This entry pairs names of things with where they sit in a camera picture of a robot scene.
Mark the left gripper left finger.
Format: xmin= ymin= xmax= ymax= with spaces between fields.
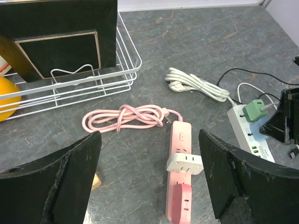
xmin=0 ymin=131 xmax=102 ymax=224

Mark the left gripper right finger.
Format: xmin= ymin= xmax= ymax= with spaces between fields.
xmin=199 ymin=129 xmax=299 ymax=224

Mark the white power strip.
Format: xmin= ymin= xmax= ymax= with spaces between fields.
xmin=227 ymin=105 xmax=275 ymax=163

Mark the white coiled power cord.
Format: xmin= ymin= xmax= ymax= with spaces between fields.
xmin=164 ymin=67 xmax=236 ymax=107

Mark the pink power strip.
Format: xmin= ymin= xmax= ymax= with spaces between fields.
xmin=165 ymin=121 xmax=192 ymax=221

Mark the blue plug adapter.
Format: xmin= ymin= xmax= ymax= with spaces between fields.
xmin=249 ymin=117 xmax=271 ymax=142

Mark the black square tray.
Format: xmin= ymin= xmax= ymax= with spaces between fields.
xmin=0 ymin=0 xmax=118 ymax=83

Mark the wooden cube socket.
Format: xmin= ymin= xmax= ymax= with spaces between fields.
xmin=91 ymin=173 xmax=101 ymax=191

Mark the green plug adapter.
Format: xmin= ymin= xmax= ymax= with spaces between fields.
xmin=242 ymin=99 xmax=268 ymax=122

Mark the black thin cable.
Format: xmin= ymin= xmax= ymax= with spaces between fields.
xmin=217 ymin=68 xmax=299 ymax=159

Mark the yellow round bowl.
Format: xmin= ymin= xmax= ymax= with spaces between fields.
xmin=0 ymin=77 xmax=21 ymax=121

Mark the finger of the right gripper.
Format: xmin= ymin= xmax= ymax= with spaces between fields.
xmin=259 ymin=88 xmax=299 ymax=145

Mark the white square plug adapter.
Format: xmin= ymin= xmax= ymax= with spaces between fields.
xmin=166 ymin=153 xmax=204 ymax=175

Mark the pink coiled power cord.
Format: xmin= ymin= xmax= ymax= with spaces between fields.
xmin=81 ymin=104 xmax=183 ymax=134

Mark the white wire dish rack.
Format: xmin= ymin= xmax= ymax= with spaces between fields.
xmin=0 ymin=14 xmax=142 ymax=119

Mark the white orange patterned cup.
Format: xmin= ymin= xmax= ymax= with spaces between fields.
xmin=0 ymin=56 xmax=12 ymax=76

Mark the pink square plug adapter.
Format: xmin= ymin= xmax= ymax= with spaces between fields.
xmin=171 ymin=183 xmax=192 ymax=224

